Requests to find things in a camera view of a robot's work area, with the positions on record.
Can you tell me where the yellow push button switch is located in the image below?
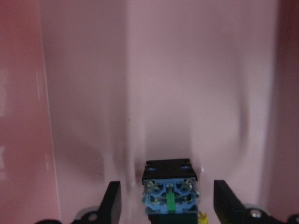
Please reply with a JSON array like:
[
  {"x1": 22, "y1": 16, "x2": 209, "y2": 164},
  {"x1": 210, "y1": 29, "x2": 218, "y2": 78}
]
[{"x1": 142, "y1": 158, "x2": 209, "y2": 224}]

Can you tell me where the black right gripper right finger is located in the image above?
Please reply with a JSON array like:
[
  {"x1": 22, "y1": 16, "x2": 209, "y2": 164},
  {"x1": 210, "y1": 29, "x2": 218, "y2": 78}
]
[{"x1": 214, "y1": 180, "x2": 299, "y2": 224}]

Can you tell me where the pink plastic bin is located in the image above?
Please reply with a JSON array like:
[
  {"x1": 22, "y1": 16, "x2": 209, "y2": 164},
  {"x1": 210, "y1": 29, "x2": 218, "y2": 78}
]
[{"x1": 0, "y1": 0, "x2": 299, "y2": 224}]

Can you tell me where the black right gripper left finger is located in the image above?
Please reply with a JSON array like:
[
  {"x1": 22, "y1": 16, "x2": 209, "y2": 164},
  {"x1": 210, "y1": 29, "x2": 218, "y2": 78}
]
[{"x1": 73, "y1": 181, "x2": 121, "y2": 224}]

